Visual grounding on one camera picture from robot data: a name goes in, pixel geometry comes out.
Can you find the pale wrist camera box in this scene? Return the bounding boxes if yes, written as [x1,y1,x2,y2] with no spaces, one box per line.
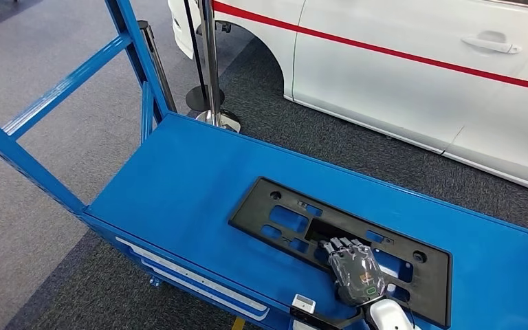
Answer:
[291,294,316,315]

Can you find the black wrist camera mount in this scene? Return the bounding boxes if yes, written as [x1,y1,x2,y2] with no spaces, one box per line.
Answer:
[289,307,365,330]

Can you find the chrome stanchion post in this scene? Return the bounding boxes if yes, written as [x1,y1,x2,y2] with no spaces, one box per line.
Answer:
[195,0,242,134]

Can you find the white plastic bin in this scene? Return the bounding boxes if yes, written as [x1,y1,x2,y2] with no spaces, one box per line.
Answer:
[140,258,271,322]
[115,236,270,314]

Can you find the black slanted pole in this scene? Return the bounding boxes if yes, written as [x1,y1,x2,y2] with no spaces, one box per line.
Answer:
[137,20,178,114]

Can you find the blue metal shelf rack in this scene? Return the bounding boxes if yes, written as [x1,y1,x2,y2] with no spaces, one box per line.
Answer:
[0,0,528,330]

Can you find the white car with red stripe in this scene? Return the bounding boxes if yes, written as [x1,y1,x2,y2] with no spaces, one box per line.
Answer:
[167,0,528,197]

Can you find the white car door handle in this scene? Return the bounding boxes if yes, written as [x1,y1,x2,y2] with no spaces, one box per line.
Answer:
[461,30,523,55]

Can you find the black stanchion post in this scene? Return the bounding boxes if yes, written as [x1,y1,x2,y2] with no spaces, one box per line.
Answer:
[181,0,226,113]

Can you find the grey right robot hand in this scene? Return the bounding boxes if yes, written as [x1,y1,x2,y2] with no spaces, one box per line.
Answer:
[320,236,387,307]

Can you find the black plastic bracket part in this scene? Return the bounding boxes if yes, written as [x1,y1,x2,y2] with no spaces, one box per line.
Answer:
[228,176,453,329]

